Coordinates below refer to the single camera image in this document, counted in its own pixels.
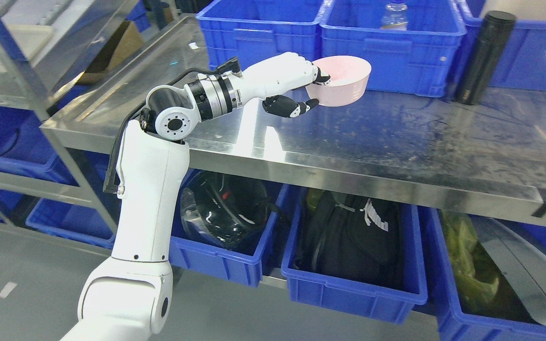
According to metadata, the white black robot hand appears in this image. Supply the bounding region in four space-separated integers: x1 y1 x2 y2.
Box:
229 52 331 118

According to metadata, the green plastic bag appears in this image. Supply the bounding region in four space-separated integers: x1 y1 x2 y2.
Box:
440 211 501 314

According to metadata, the blue crate top left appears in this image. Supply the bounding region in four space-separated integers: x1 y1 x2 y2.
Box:
196 0 332 69

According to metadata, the black helmet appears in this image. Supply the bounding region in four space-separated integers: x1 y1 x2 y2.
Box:
178 171 279 254

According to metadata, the cardboard box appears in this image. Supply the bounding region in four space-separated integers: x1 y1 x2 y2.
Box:
77 21 144 86

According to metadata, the black thermos flask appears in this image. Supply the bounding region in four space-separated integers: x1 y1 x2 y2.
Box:
454 10 517 105

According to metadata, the black puma backpack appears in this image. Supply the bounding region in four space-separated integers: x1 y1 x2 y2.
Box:
292 191 403 289

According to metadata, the pink ikea bowl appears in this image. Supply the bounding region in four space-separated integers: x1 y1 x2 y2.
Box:
306 55 372 107

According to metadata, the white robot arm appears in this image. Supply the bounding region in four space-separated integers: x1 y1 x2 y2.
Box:
63 57 241 341

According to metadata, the blue bin with green bag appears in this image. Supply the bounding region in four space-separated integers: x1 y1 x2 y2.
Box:
417 206 546 341

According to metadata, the blue bin with helmet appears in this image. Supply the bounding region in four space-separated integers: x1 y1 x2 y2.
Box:
169 169 294 287

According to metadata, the blue crate top right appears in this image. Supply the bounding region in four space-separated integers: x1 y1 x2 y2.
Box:
448 0 546 91

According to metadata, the grey flat device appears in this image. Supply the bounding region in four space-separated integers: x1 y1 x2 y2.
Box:
472 216 546 326

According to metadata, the blue bin with backpack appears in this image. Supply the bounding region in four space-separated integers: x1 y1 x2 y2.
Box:
280 188 428 324

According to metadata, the stainless steel shelf rack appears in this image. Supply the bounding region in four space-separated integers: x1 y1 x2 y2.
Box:
0 0 149 249

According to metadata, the blue crate top middle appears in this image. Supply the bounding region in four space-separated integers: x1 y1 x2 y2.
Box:
320 0 466 98

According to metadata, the stainless steel table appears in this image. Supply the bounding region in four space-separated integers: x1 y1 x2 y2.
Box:
40 13 546 231

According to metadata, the clear plastic water bottle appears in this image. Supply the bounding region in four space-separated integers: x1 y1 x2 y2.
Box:
381 0 408 31

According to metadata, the blue crate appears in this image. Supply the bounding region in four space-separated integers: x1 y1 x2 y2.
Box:
196 0 332 69
320 0 466 98
448 0 546 91

